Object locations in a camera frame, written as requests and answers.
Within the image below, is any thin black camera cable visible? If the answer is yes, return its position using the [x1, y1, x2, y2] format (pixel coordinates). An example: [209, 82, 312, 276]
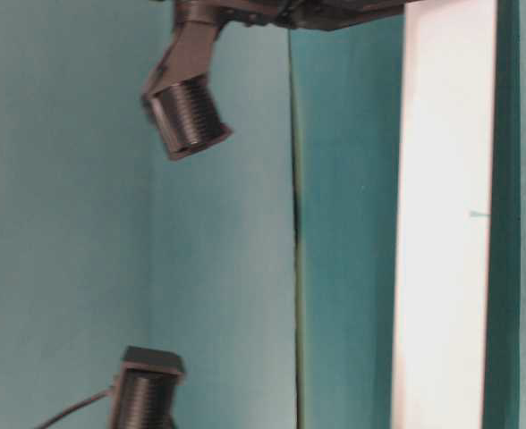
[32, 387, 116, 429]

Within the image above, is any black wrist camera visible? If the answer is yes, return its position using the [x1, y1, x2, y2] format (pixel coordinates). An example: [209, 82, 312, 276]
[107, 346, 185, 429]
[141, 21, 232, 161]

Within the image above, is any white wooden board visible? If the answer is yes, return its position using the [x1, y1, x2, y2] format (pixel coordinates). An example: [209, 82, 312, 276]
[391, 0, 497, 428]

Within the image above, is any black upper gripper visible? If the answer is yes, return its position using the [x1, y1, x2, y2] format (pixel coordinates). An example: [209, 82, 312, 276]
[174, 0, 406, 31]

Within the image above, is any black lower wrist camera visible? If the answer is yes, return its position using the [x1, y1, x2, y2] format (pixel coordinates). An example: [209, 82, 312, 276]
[107, 346, 185, 429]

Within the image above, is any black upper wrist camera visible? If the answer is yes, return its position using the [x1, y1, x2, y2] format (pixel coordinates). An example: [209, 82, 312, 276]
[141, 21, 232, 161]

